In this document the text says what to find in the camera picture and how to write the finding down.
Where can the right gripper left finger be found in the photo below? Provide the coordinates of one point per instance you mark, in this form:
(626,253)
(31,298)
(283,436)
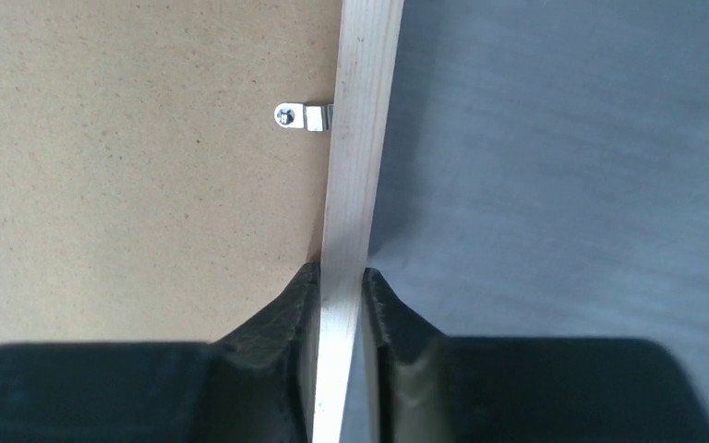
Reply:
(253,385)

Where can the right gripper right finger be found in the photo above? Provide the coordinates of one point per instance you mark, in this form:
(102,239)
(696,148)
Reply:
(427,386)

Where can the metal frame clip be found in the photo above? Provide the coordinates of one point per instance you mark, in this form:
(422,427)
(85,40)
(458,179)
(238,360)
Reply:
(312,118)

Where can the brown backing board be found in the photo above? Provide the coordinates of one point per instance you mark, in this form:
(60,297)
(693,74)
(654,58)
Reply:
(145,190)

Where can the white wooden photo frame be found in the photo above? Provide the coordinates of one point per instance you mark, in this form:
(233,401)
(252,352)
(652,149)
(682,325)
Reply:
(368,40)

